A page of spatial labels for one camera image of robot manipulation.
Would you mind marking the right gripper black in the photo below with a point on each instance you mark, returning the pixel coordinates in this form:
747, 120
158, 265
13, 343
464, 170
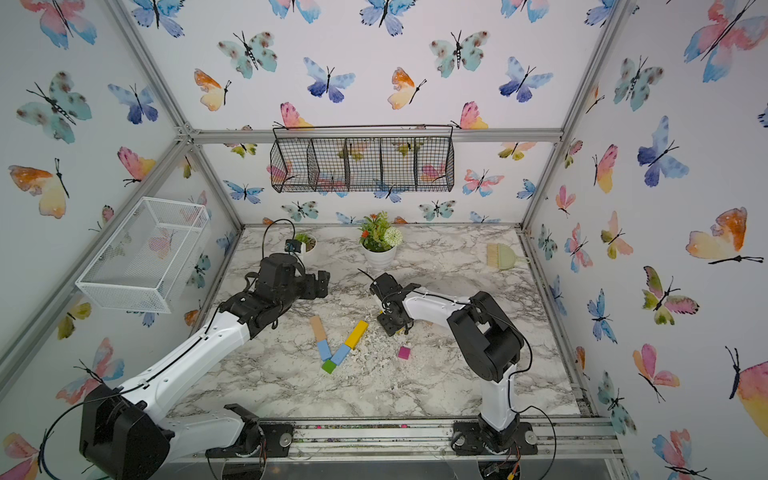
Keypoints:
386, 327

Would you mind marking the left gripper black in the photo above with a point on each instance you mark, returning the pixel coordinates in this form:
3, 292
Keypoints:
322, 283

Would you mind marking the yellow block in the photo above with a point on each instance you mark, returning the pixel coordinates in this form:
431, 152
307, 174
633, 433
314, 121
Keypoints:
356, 335

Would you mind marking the natural wood block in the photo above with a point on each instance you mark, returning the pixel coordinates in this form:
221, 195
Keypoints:
318, 329

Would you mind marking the light blue block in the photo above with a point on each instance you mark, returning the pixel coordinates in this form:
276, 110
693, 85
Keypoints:
324, 350
340, 355

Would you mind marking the green cube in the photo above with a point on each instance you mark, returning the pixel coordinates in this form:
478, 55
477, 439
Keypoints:
329, 366

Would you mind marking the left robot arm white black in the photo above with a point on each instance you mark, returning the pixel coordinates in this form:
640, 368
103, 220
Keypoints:
126, 432

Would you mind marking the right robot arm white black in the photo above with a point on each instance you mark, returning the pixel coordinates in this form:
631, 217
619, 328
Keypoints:
490, 345

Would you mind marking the small green potted plant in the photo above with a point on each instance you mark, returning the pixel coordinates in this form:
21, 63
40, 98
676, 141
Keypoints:
308, 244

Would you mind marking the flowering potted plant white pot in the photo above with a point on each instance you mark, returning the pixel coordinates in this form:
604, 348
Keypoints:
380, 239

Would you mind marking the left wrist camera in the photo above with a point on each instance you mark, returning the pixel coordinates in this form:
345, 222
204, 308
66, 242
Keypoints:
293, 246

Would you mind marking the black wire wall basket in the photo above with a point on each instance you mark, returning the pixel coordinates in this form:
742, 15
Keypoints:
363, 159

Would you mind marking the white mesh wall basket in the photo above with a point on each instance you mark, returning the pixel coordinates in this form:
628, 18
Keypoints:
145, 264

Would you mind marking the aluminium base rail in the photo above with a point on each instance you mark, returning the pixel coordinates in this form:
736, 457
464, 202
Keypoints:
538, 438

